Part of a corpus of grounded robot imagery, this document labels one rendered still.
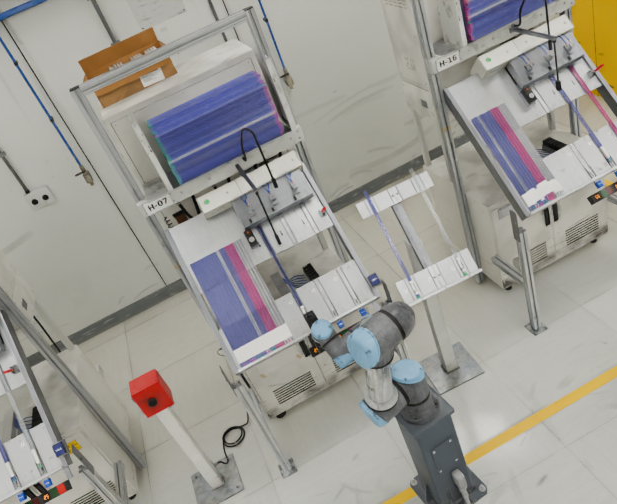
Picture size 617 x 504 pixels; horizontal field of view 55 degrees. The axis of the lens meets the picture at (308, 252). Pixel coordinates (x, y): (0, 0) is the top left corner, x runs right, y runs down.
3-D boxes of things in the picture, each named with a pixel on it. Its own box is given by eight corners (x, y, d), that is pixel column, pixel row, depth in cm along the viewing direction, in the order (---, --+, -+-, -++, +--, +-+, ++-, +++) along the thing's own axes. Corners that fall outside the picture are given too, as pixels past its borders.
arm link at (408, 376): (436, 388, 216) (428, 364, 209) (410, 412, 212) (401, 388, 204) (413, 373, 225) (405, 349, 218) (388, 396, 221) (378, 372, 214)
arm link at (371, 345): (410, 409, 214) (405, 325, 174) (380, 436, 209) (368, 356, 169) (386, 387, 221) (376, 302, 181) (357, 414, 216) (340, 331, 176)
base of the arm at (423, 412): (447, 408, 220) (442, 391, 214) (415, 432, 217) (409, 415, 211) (423, 385, 232) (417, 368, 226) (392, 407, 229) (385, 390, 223)
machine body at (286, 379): (389, 363, 321) (357, 277, 287) (274, 426, 313) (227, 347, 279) (342, 301, 375) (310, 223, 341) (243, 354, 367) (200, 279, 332)
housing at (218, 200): (303, 176, 277) (302, 164, 264) (208, 224, 272) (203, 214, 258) (295, 162, 279) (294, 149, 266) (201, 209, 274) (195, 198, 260)
